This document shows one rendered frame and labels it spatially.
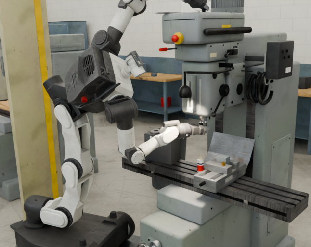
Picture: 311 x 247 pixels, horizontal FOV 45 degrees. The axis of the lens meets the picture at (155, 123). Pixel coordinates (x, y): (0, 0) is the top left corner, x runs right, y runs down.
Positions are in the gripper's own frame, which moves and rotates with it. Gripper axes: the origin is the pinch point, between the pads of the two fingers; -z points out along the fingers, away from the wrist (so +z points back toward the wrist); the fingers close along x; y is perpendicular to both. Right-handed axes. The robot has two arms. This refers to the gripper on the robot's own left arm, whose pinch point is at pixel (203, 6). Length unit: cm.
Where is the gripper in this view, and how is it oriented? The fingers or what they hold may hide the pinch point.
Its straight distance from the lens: 224.0
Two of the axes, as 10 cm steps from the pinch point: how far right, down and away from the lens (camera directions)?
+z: -7.5, -3.6, -5.6
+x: 5.2, 2.0, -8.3
